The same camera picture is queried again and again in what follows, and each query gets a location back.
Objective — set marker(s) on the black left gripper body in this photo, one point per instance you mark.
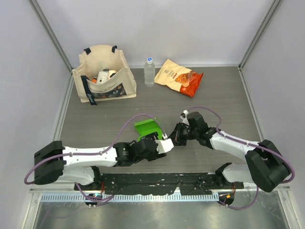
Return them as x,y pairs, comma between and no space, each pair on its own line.
153,156

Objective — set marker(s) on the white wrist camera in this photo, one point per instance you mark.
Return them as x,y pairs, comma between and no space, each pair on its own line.
164,146
183,116

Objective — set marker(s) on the white slotted cable duct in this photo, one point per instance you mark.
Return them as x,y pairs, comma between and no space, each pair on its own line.
175,197

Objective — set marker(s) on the clear plastic water bottle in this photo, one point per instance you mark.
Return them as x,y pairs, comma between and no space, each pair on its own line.
149,72

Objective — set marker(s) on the white box in bag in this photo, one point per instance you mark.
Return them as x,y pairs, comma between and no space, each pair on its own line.
102,77

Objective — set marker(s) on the green paper box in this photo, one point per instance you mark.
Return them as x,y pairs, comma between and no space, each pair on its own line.
148,127

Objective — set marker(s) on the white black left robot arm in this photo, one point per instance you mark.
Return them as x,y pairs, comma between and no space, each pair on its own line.
56,162

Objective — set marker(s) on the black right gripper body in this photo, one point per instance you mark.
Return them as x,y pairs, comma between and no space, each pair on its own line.
188,133

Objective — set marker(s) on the beige canvas tote bag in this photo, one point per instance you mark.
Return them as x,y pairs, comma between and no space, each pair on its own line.
121,83

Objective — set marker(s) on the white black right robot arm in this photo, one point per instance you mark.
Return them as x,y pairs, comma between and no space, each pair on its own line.
264,166

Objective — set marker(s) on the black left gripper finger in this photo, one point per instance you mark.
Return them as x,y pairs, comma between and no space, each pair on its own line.
147,137
158,135

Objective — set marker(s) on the orange beige snack bag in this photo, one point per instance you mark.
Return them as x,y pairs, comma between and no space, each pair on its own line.
179,78

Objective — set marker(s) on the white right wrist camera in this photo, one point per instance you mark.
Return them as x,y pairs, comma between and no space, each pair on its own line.
183,116

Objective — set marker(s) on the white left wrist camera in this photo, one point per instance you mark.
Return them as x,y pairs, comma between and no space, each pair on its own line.
164,146

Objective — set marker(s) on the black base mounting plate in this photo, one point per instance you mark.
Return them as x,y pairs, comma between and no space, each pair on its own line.
160,183

